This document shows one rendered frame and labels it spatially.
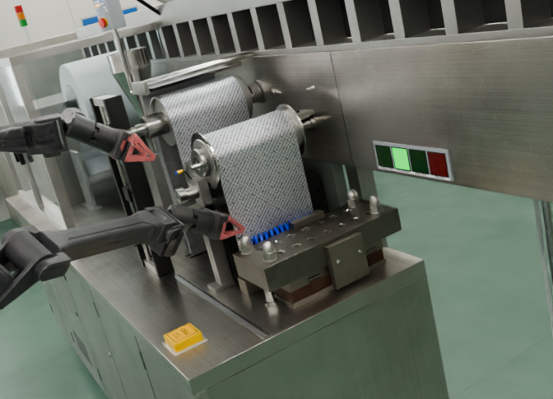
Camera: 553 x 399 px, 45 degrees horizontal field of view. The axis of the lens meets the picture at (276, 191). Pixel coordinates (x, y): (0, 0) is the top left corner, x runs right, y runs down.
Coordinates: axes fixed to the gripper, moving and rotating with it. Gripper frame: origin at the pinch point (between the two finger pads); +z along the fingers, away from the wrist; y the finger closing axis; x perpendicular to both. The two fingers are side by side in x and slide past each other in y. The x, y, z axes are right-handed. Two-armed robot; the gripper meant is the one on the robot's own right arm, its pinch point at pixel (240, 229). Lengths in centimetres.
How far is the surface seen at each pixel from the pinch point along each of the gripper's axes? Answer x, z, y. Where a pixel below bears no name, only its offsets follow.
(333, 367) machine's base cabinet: -25.5, 18.6, 25.8
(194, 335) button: -24.4, -12.6, 13.3
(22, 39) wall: 89, 20, -556
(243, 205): 6.1, -0.8, 0.3
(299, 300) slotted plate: -12.4, 9.6, 18.6
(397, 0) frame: 56, 3, 37
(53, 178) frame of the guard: -4, -24, -102
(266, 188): 11.4, 4.3, 0.3
